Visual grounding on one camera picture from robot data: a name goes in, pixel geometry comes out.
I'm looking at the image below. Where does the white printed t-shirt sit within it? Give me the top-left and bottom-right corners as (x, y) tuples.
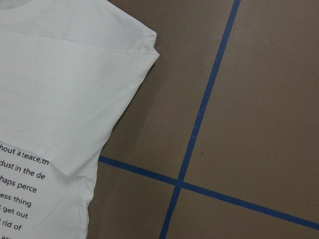
(0, 0), (159, 239)

